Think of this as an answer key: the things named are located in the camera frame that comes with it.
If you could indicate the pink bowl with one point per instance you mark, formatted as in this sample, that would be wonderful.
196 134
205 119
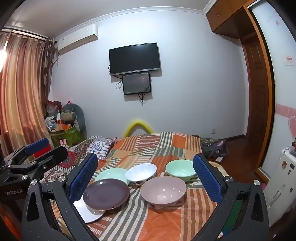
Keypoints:
161 190

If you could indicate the white printed wardrobe door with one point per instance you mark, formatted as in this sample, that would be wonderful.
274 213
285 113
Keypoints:
266 46

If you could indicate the wooden overhead cabinet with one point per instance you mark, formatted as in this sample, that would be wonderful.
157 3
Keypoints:
229 18

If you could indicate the brown striped curtain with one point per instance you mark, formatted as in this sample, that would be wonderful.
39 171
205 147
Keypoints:
20 92

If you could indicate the patterned quilt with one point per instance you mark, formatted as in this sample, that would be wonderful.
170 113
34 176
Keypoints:
101 146

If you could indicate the black wall television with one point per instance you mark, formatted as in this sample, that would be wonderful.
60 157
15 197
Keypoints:
135 59

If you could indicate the pink bunny toy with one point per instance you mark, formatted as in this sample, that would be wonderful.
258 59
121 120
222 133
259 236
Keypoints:
63 144

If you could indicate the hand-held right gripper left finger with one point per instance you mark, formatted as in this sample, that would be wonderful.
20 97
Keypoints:
83 178

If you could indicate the red box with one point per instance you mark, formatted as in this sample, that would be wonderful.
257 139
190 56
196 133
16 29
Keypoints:
45 153

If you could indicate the striped patchwork blanket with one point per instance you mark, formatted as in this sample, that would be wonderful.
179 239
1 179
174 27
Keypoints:
161 227

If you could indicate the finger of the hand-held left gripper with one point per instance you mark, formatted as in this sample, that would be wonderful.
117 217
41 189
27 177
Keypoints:
56 155
38 144

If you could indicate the mint green bowl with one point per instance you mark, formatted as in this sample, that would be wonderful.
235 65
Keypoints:
180 168

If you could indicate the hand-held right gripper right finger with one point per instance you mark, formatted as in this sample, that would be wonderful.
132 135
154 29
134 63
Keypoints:
207 178

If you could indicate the small black monitor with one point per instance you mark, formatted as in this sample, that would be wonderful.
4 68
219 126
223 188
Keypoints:
136 83

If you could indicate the grey plush toy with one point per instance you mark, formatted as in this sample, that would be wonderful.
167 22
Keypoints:
71 115

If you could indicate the white air conditioner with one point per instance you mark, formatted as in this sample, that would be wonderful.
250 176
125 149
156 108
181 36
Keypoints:
76 38

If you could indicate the green cardboard box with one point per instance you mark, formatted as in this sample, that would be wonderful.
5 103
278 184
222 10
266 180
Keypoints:
69 136

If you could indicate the yellow foam noodle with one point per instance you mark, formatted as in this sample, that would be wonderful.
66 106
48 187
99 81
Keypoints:
138 122

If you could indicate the mint green plate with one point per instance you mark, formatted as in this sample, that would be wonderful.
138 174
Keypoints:
111 173

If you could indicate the dark bag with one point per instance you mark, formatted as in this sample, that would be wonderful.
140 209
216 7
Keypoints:
214 148

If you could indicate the white appliance with stickers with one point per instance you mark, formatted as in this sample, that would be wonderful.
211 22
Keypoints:
282 180

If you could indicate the white spotted bowl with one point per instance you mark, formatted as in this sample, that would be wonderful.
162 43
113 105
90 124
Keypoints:
141 172

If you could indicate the purple plate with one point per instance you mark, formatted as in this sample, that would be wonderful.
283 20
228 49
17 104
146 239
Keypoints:
106 193

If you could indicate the pile of toys and bags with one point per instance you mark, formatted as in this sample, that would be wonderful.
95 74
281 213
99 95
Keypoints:
53 111

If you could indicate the wooden door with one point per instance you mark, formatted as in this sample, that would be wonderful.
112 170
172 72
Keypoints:
256 92

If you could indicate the white plate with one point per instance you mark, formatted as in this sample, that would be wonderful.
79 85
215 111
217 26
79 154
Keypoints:
87 214

